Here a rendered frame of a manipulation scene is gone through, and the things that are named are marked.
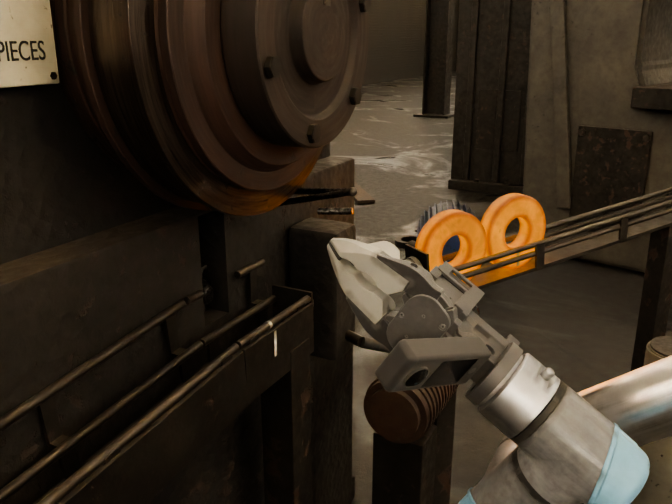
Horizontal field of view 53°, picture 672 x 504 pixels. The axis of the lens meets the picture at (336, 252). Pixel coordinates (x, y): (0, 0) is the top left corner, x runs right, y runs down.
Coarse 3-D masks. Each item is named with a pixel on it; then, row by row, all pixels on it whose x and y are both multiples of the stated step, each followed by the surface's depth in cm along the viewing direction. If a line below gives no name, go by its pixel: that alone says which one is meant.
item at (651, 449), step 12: (660, 336) 140; (648, 348) 136; (660, 348) 134; (648, 360) 135; (648, 444) 138; (660, 444) 136; (648, 456) 138; (660, 456) 137; (660, 468) 137; (648, 480) 139; (660, 480) 138; (648, 492) 140; (660, 492) 139
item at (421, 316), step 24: (456, 288) 69; (408, 312) 65; (432, 312) 64; (456, 312) 64; (480, 312) 70; (408, 336) 66; (432, 336) 65; (456, 336) 64; (480, 336) 68; (504, 360) 63; (480, 384) 63
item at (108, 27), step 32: (96, 0) 69; (128, 0) 66; (96, 32) 69; (128, 32) 66; (96, 64) 71; (128, 64) 68; (128, 96) 71; (160, 96) 71; (128, 128) 74; (160, 128) 72; (160, 160) 76; (192, 160) 77; (192, 192) 78; (224, 192) 84; (256, 192) 90; (288, 192) 98
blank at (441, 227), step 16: (432, 224) 130; (448, 224) 130; (464, 224) 132; (480, 224) 134; (432, 240) 130; (464, 240) 135; (480, 240) 135; (432, 256) 131; (464, 256) 136; (480, 256) 137; (464, 272) 136
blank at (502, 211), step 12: (492, 204) 138; (504, 204) 136; (516, 204) 137; (528, 204) 139; (492, 216) 136; (504, 216) 137; (516, 216) 138; (528, 216) 140; (540, 216) 141; (492, 228) 136; (504, 228) 138; (528, 228) 141; (540, 228) 142; (492, 240) 137; (504, 240) 138; (516, 240) 143; (528, 240) 142; (492, 252) 138; (528, 252) 143; (516, 264) 142
